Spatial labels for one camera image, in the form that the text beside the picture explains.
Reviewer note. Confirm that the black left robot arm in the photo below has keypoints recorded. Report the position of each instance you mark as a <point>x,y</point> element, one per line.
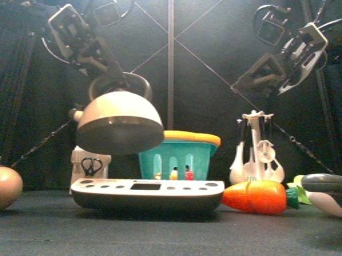
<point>24,15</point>

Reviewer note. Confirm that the white toy induction stove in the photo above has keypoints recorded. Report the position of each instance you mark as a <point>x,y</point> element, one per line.
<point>147,195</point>

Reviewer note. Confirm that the white utensil rack stand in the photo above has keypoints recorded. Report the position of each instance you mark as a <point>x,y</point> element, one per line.
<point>255,140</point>

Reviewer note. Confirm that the white toy spatula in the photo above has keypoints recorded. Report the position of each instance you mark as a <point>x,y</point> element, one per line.
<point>236,160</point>

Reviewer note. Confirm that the green toy lime slice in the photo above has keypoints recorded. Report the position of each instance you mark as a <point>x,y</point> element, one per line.
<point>296,180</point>

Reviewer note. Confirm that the teal basket with orange rim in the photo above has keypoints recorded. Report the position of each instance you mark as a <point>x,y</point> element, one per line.
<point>180,155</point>

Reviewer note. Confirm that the black toy scissors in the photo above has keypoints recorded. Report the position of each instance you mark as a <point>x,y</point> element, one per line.
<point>90,165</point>

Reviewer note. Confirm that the orange toy carrot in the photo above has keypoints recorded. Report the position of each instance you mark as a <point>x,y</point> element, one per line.
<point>255,196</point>

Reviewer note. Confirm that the brown toy egg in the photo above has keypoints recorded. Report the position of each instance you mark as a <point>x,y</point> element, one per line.
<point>8,186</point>

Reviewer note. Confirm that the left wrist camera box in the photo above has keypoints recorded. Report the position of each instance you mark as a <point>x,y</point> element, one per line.
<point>107,13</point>

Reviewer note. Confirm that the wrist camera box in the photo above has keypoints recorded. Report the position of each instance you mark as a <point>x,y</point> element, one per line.
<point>107,13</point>
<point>271,30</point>

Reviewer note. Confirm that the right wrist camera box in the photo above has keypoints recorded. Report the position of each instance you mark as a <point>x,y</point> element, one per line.
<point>271,30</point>

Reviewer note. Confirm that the grey vertical frame pole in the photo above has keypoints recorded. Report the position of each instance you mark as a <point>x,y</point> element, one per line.
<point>169,66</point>

